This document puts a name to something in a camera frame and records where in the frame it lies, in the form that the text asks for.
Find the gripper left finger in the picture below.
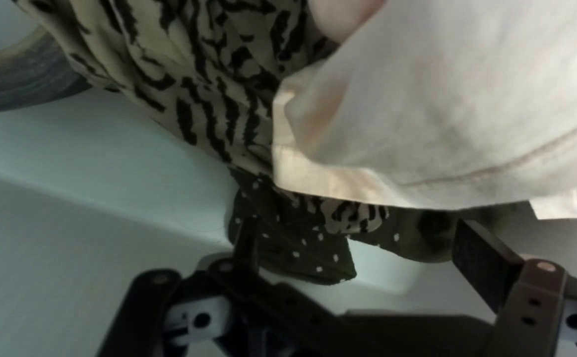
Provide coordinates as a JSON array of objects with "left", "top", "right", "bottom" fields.
[{"left": 97, "top": 217, "right": 349, "bottom": 357}]

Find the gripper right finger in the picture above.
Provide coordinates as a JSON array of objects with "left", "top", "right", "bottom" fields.
[{"left": 451, "top": 220, "right": 577, "bottom": 357}]

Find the dark green polka dot tie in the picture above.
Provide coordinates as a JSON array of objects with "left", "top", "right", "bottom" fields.
[{"left": 226, "top": 168, "right": 472, "bottom": 286}]

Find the cream white cloth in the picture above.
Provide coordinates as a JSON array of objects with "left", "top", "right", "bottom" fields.
[{"left": 271, "top": 0, "right": 577, "bottom": 220}]

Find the beige black zebra print cloth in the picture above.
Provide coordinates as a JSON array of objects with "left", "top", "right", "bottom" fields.
[{"left": 13, "top": 0, "right": 389, "bottom": 235}]

